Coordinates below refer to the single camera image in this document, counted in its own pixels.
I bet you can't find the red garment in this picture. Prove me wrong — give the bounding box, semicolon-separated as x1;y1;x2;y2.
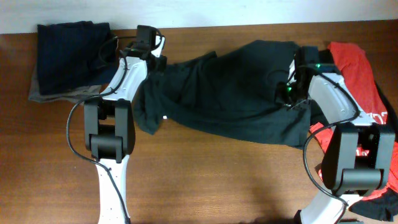
315;42;389;200

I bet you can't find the black garment under pile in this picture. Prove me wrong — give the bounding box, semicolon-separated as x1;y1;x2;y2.
349;84;397;222

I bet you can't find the folded grey garment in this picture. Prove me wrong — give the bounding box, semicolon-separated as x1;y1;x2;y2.
28;65;101;103

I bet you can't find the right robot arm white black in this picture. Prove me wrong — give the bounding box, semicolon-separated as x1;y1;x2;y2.
277;46;396;224

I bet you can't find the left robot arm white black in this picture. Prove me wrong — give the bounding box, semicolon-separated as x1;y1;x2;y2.
84;25;166;223

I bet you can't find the folded navy blue garment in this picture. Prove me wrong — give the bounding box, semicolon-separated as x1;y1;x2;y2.
37;21;117;95

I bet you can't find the dark green t-shirt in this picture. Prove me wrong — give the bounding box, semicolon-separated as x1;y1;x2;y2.
134;40;311;148

